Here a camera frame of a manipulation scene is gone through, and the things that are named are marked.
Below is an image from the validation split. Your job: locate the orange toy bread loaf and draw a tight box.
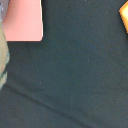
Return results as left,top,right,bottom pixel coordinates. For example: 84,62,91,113
120,6,128,33

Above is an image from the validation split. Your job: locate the grey-green gripper finger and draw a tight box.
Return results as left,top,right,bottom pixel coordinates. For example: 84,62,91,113
0,21,10,89

